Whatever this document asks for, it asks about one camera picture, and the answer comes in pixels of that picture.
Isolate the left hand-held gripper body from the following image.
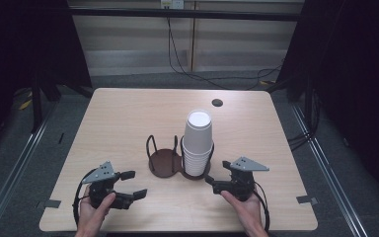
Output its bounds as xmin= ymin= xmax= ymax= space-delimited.
xmin=81 ymin=160 xmax=135 ymax=210

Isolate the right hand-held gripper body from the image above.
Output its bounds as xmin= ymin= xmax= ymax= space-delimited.
xmin=211 ymin=156 xmax=270 ymax=202

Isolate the stack of white paper cups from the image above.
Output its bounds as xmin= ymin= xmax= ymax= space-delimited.
xmin=180 ymin=109 xmax=215 ymax=178

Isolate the brown wire cup holder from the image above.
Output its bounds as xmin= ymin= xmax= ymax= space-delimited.
xmin=145 ymin=133 xmax=216 ymax=182

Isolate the person's right hand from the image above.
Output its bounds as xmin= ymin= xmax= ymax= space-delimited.
xmin=219 ymin=190 xmax=266 ymax=237

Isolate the person's left hand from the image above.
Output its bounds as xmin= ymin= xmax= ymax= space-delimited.
xmin=75 ymin=185 xmax=117 ymax=237

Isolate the grey tape piece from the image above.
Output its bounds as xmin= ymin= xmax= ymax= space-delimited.
xmin=37 ymin=198 xmax=62 ymax=210
xmin=296 ymin=195 xmax=319 ymax=205

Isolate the black metal stand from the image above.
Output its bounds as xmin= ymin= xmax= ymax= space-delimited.
xmin=29 ymin=74 xmax=62 ymax=134

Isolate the yellow floor marker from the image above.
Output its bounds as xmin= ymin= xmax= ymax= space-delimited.
xmin=18 ymin=98 xmax=34 ymax=112

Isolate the dark curtain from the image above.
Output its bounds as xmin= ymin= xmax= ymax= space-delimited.
xmin=0 ymin=0 xmax=94 ymax=162
xmin=275 ymin=0 xmax=379 ymax=201

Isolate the black horizontal bar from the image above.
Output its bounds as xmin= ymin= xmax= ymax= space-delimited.
xmin=68 ymin=7 xmax=306 ymax=23

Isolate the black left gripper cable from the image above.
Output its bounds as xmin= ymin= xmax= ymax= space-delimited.
xmin=72 ymin=168 xmax=97 ymax=228

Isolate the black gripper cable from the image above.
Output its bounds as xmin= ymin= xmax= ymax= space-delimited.
xmin=252 ymin=181 xmax=271 ymax=232
xmin=72 ymin=168 xmax=97 ymax=228

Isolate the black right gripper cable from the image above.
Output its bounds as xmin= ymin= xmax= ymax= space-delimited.
xmin=252 ymin=181 xmax=271 ymax=232

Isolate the black floor cable bundle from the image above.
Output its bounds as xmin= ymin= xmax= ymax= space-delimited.
xmin=287 ymin=88 xmax=321 ymax=153

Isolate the metal floor rail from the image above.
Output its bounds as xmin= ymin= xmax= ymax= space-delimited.
xmin=0 ymin=107 xmax=57 ymax=237
xmin=290 ymin=104 xmax=370 ymax=237

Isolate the black wall cable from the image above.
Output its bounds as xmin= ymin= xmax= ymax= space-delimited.
xmin=166 ymin=17 xmax=284 ymax=91

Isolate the white wall outlet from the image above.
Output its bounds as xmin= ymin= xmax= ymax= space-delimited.
xmin=160 ymin=0 xmax=186 ymax=10

